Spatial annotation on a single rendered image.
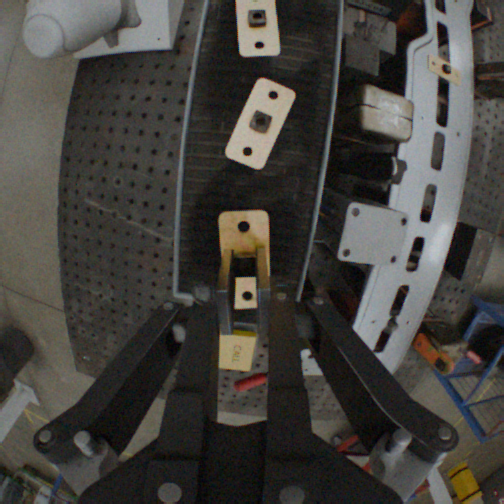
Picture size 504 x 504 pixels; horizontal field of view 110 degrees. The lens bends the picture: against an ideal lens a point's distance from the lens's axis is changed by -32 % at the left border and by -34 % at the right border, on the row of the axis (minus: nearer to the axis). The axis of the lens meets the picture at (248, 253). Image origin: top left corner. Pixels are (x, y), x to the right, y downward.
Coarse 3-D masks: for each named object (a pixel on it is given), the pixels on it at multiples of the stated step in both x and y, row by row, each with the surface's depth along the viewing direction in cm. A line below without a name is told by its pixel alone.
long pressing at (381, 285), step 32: (448, 0) 24; (448, 32) 28; (416, 64) 31; (416, 96) 34; (448, 96) 33; (416, 128) 36; (448, 128) 35; (416, 160) 38; (448, 160) 37; (416, 192) 40; (448, 192) 39; (416, 224) 42; (448, 224) 42; (384, 288) 46; (416, 288) 46; (352, 320) 49; (384, 320) 49; (416, 320) 49; (384, 352) 52
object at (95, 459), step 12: (84, 432) 6; (84, 444) 5; (96, 444) 6; (108, 444) 6; (72, 456) 5; (84, 456) 5; (96, 456) 5; (108, 456) 6; (60, 468) 5; (72, 468) 5; (84, 468) 5; (96, 468) 5; (108, 468) 5; (72, 480) 4; (84, 480) 4; (96, 480) 5
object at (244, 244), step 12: (228, 216) 20; (240, 216) 20; (252, 216) 20; (264, 216) 20; (228, 228) 20; (252, 228) 20; (264, 228) 20; (228, 240) 20; (240, 240) 20; (252, 240) 20; (264, 240) 20; (240, 252) 21; (252, 252) 21; (240, 264) 20; (252, 264) 20; (240, 276) 21; (252, 276) 20; (240, 288) 22; (252, 288) 22; (240, 300) 22; (252, 300) 22
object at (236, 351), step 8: (224, 336) 30; (232, 336) 30; (240, 336) 30; (248, 336) 30; (224, 344) 31; (232, 344) 31; (240, 344) 31; (248, 344) 31; (224, 352) 31; (232, 352) 31; (240, 352) 31; (248, 352) 31; (224, 360) 32; (232, 360) 32; (240, 360) 32; (248, 360) 32; (232, 368) 32; (240, 368) 32; (248, 368) 32
